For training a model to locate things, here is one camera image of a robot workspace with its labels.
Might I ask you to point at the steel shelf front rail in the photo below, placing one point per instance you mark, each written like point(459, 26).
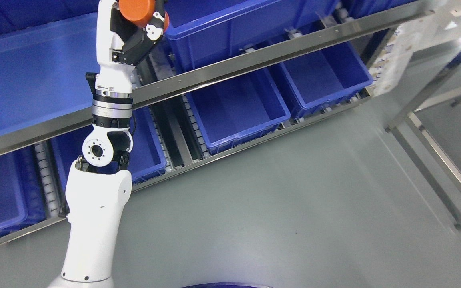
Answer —
point(225, 70)

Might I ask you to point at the white sign board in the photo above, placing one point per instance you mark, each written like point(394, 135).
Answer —
point(442, 26)

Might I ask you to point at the shallow blue tray bin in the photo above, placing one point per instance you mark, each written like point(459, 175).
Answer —
point(42, 71)

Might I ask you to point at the blue bin behind arm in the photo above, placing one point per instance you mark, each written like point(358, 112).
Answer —
point(21, 193)

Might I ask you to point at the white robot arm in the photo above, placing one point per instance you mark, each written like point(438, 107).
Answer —
point(99, 183)

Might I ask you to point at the blue bin lower centre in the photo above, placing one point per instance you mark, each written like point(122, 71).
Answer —
point(147, 159)

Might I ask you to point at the blue robot base edge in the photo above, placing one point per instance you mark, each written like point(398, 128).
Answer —
point(227, 285)

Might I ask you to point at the blue bin upper right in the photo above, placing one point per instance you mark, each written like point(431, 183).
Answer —
point(202, 32)

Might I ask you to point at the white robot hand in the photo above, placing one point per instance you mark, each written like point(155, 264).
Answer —
point(115, 76)

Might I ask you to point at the blue bin lower far right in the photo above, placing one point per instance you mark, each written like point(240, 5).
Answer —
point(320, 79)

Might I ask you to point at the orange cylindrical capacitor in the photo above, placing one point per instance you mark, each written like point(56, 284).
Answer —
point(139, 12)

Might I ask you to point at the stainless steel table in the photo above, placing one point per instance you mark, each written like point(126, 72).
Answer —
point(428, 98)

